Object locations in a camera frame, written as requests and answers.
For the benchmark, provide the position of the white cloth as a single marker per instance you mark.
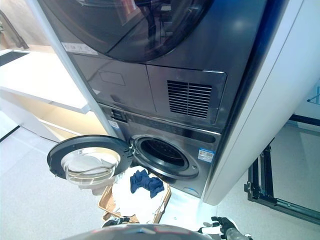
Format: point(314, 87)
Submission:
point(135, 202)

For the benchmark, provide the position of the grey robot torso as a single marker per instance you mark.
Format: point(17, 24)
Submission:
point(135, 232)

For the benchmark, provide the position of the white dryer label strip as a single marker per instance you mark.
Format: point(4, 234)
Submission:
point(80, 48)

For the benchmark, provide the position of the woven wicker laundry basket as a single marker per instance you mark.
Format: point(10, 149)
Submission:
point(107, 202)

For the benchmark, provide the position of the black cooktop inlay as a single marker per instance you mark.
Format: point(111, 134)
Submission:
point(11, 57)

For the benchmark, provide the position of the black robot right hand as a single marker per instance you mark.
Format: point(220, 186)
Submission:
point(225, 225)

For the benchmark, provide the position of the round washing machine door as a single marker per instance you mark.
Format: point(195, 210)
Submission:
point(65, 147)

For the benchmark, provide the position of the blue white energy sticker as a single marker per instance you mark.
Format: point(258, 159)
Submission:
point(206, 154)

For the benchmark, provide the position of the black metal frame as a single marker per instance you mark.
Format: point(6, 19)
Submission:
point(262, 190)

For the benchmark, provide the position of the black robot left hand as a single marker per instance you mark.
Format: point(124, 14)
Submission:
point(117, 221)

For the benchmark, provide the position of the dark grey front-load dryer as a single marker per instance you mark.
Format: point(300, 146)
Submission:
point(195, 62)

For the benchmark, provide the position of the white counter shelf unit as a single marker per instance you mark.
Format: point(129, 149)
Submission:
point(37, 77)

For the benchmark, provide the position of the dark blue cloth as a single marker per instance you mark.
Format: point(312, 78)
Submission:
point(145, 181)

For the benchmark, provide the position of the white cabinet side panel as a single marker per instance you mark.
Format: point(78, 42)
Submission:
point(262, 112)
point(75, 75)

